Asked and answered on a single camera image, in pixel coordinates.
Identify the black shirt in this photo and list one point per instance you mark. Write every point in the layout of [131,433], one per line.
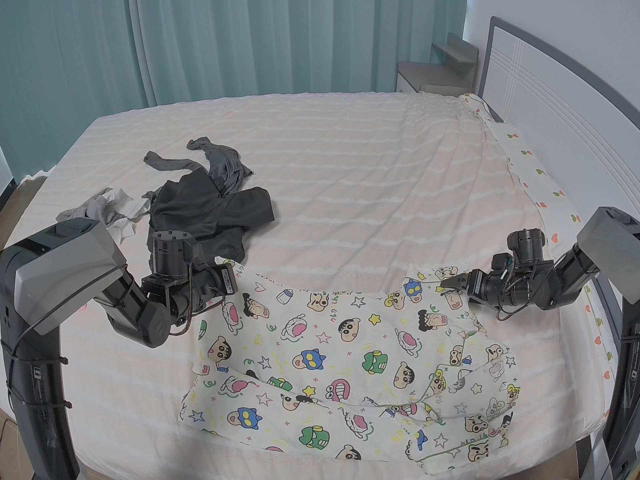
[200,208]

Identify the dark grey garment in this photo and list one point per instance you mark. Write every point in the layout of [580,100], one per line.
[225,168]

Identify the bed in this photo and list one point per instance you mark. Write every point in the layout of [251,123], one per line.
[375,193]

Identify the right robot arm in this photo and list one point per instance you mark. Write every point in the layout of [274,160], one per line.
[570,278]

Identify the white printed pyjama top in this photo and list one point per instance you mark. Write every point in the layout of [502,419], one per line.
[325,358]

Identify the blue-green curtain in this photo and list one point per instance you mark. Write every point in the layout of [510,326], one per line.
[65,43]
[300,28]

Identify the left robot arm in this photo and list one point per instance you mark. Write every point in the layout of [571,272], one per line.
[60,268]

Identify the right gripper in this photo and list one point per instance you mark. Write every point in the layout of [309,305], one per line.
[492,290]

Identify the grey and white garment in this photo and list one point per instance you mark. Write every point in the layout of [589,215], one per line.
[95,209]

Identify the grey bedside table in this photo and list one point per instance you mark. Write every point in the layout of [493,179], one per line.
[415,75]

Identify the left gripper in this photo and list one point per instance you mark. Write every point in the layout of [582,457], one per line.
[210,285]

